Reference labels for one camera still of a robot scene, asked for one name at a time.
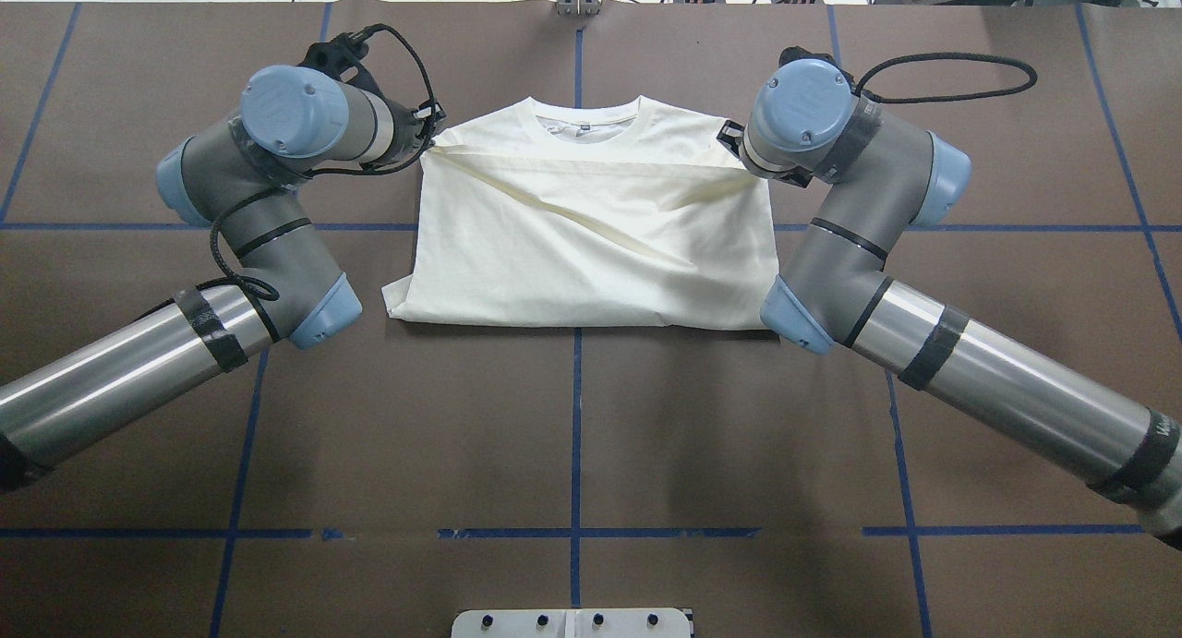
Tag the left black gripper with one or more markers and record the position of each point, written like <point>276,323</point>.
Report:
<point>407,126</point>

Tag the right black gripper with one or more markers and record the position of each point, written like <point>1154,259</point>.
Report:
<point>732,137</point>

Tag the cream long-sleeve printed shirt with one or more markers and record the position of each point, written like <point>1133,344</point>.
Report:
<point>629,216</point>

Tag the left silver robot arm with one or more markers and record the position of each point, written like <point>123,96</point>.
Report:
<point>239,180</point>

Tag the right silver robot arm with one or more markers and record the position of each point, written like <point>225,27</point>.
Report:
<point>887,177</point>

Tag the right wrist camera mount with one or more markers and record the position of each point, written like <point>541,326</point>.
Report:
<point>797,53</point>

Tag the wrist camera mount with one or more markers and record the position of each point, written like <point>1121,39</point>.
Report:
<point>797,53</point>
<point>341,59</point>

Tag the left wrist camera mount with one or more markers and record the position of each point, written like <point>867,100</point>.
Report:
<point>341,59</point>

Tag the white camera mast pedestal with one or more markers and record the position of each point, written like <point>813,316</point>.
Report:
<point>574,622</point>

